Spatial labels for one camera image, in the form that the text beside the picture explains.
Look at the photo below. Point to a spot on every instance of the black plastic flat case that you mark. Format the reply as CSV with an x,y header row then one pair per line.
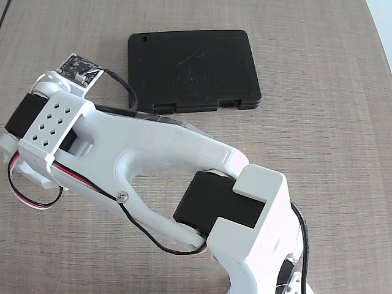
x,y
214,76

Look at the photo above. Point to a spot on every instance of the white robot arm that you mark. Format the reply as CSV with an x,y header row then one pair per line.
x,y
183,147

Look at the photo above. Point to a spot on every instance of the silver screw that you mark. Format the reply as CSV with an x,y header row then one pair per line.
x,y
122,197

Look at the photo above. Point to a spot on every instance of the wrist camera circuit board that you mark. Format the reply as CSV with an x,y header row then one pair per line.
x,y
78,70

